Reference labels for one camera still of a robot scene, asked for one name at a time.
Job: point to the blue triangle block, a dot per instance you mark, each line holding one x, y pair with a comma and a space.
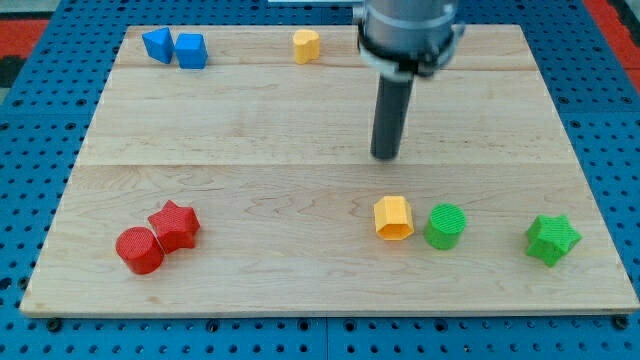
159, 44

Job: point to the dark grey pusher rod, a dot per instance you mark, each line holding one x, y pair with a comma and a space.
390, 114

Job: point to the blue cube block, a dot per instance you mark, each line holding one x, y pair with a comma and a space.
191, 51

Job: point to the yellow hexagon block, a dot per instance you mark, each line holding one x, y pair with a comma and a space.
393, 218

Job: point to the red cylinder block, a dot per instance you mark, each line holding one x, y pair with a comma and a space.
139, 250

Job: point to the green star block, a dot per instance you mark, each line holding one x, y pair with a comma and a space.
551, 238

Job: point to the yellow heart block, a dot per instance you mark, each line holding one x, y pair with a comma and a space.
306, 46

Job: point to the wooden board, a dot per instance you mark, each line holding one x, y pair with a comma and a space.
274, 158

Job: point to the green cylinder block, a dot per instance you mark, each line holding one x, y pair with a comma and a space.
444, 227

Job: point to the red star block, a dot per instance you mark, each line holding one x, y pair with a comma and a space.
175, 226

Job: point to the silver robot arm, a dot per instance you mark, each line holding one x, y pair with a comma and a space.
403, 39

